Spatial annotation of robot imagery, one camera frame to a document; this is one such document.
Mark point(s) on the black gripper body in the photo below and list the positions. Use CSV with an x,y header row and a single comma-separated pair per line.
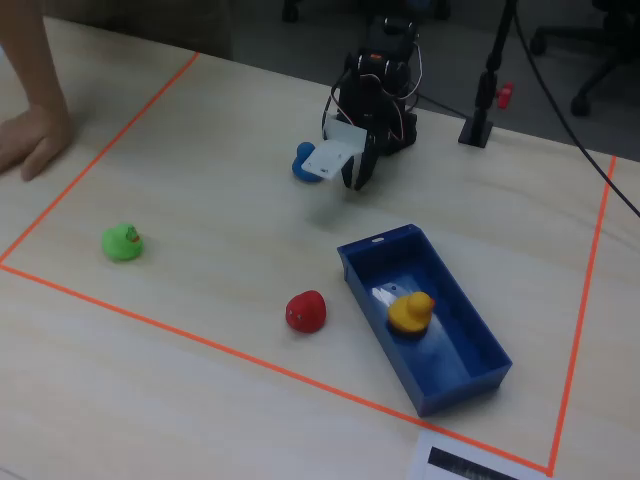
x,y
369,145

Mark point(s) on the person's bare hand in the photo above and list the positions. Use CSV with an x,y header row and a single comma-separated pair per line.
x,y
35,140

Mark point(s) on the person's bare forearm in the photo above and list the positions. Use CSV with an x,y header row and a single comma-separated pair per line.
x,y
30,55

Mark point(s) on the red clamp knob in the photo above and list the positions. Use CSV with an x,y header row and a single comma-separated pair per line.
x,y
506,95

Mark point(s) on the blue rubber duck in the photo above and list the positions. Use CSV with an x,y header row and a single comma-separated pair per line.
x,y
301,167

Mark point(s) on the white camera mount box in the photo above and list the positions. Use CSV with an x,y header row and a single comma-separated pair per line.
x,y
332,152

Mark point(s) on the green rubber duck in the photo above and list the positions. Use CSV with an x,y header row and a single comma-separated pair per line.
x,y
121,243

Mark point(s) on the yellow rubber duck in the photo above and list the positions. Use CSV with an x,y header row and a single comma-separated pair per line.
x,y
409,312

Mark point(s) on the white paper with black bar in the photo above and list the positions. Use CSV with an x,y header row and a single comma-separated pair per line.
x,y
425,457

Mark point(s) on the black stand pole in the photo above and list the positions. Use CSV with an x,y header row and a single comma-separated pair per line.
x,y
492,60

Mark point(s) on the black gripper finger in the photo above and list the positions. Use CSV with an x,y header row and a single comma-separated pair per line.
x,y
369,160
348,175

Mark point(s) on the black office chair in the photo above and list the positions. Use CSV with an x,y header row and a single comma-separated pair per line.
x,y
615,55

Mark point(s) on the blue plastic box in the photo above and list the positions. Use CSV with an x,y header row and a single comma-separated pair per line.
x,y
450,360

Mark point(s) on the red rubber duck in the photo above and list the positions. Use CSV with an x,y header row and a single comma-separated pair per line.
x,y
306,312

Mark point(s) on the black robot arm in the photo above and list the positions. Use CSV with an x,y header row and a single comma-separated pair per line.
x,y
387,40

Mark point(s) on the orange tape border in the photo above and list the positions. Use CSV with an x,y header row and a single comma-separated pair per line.
x,y
200,341

